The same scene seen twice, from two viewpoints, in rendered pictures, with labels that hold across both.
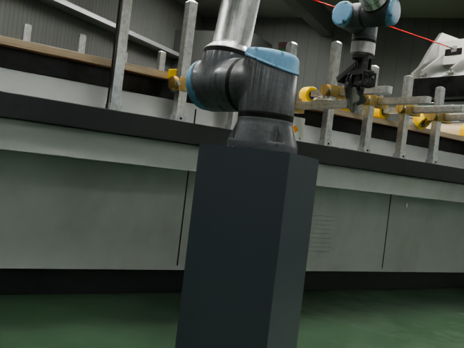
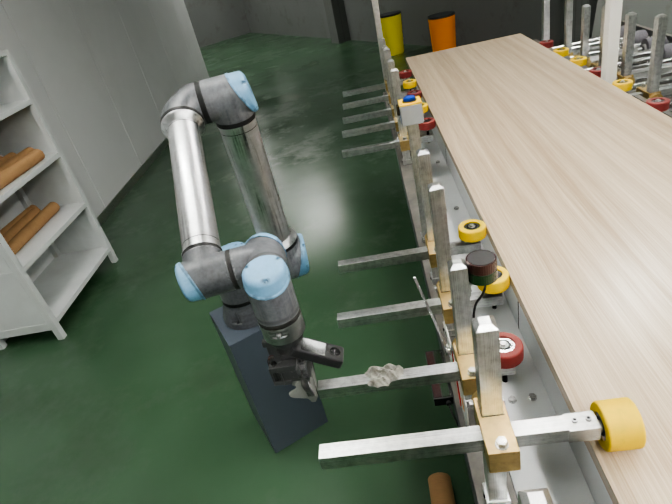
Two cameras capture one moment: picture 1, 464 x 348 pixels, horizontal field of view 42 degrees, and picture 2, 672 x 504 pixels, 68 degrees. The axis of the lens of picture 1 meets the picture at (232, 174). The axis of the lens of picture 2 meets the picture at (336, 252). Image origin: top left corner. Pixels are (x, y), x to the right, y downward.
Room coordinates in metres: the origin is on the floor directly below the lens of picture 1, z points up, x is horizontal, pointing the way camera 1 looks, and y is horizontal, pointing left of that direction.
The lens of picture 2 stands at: (2.95, -0.94, 1.69)
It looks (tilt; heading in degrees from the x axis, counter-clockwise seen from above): 31 degrees down; 133
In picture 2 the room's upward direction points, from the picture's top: 14 degrees counter-clockwise
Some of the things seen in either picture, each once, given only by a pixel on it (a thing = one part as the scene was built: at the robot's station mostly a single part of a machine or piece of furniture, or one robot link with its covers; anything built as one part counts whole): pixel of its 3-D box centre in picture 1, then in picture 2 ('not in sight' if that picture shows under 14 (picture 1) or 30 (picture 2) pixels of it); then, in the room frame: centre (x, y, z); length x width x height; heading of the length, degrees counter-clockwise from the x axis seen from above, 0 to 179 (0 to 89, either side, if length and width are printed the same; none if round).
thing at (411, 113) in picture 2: not in sight; (410, 112); (2.13, 0.44, 1.18); 0.07 x 0.07 x 0.08; 34
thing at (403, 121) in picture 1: (403, 123); not in sight; (2.98, -0.80, 0.87); 0.04 x 0.04 x 0.48; 34
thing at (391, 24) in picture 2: not in sight; (392, 33); (-1.43, 6.20, 0.29); 0.36 x 0.36 x 0.59
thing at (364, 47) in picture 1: (363, 50); (282, 326); (2.28, -0.43, 1.05); 0.10 x 0.09 x 0.05; 124
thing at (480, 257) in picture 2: not in sight; (483, 299); (2.60, -0.16, 1.00); 0.06 x 0.06 x 0.22; 34
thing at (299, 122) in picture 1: (280, 126); (456, 377); (2.52, -0.18, 0.75); 0.26 x 0.01 x 0.10; 124
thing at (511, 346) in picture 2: not in sight; (504, 362); (2.64, -0.18, 0.85); 0.08 x 0.08 x 0.11
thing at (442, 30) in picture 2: not in sight; (443, 36); (-0.34, 5.70, 0.29); 0.36 x 0.36 x 0.57
